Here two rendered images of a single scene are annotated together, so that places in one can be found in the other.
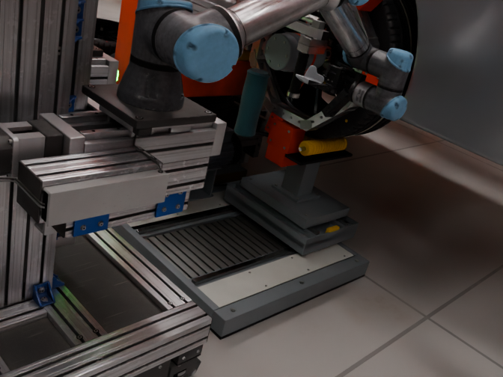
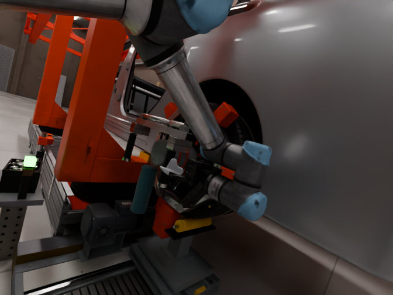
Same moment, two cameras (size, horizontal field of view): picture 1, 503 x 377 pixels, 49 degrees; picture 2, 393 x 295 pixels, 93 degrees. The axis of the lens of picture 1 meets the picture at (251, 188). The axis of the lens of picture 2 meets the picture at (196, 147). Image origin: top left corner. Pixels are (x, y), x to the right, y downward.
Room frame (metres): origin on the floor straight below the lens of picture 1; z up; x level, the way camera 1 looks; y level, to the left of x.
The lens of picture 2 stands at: (1.12, -0.19, 0.99)
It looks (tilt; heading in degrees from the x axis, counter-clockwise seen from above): 4 degrees down; 3
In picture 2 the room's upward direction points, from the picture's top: 17 degrees clockwise
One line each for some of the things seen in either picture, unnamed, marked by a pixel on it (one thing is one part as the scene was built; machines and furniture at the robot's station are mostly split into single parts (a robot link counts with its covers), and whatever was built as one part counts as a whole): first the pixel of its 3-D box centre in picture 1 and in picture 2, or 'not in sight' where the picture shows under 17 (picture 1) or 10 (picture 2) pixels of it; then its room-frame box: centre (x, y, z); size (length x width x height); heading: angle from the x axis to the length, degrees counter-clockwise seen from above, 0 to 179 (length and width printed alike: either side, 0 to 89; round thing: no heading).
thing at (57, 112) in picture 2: not in sight; (72, 118); (3.70, 1.79, 0.69); 0.52 x 0.17 x 0.35; 139
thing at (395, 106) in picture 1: (385, 102); (242, 198); (1.62, -0.32, 0.85); 0.11 x 0.08 x 0.09; 49
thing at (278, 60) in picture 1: (296, 52); (174, 154); (2.08, -0.04, 0.85); 0.21 x 0.14 x 0.14; 139
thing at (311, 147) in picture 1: (323, 145); (194, 223); (2.13, -0.24, 0.51); 0.29 x 0.06 x 0.06; 139
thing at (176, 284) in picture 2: (301, 173); (181, 239); (2.26, -0.19, 0.32); 0.40 x 0.30 x 0.28; 49
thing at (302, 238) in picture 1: (290, 210); (172, 266); (2.26, -0.19, 0.13); 0.50 x 0.36 x 0.10; 49
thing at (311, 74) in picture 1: (310, 74); (171, 166); (1.75, -0.09, 0.86); 0.09 x 0.03 x 0.06; 80
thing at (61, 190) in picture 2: not in sight; (45, 156); (3.03, 1.47, 0.28); 2.47 x 0.09 x 0.22; 49
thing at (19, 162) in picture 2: not in sight; (23, 174); (2.04, 0.72, 0.51); 0.20 x 0.14 x 0.13; 41
